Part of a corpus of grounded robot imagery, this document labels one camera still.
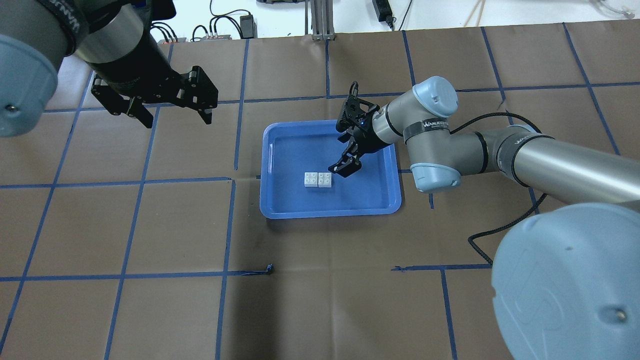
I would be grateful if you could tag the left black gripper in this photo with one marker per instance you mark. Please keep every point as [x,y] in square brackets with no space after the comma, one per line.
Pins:
[134,66]

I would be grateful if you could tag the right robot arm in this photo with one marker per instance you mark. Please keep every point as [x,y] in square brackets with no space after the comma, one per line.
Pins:
[566,282]

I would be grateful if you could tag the brown paper table cover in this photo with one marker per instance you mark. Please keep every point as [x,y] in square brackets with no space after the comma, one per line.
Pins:
[199,242]

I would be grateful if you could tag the orange connector box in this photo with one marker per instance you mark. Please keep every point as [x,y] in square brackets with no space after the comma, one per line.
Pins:
[213,37]

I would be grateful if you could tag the wooden chopstick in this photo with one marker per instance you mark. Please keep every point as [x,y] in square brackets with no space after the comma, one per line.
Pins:
[472,12]
[481,8]

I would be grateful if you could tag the aluminium frame post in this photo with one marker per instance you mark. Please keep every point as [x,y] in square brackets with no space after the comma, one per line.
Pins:
[319,19]

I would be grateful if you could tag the white block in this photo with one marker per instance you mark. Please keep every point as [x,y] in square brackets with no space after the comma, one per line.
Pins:
[310,179]
[324,179]

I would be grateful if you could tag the black power adapter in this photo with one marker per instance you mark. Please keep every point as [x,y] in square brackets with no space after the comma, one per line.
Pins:
[383,11]

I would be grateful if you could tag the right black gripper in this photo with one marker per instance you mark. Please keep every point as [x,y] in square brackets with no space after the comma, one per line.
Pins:
[366,141]

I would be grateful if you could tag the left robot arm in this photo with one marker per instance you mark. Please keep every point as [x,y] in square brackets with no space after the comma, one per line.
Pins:
[113,37]

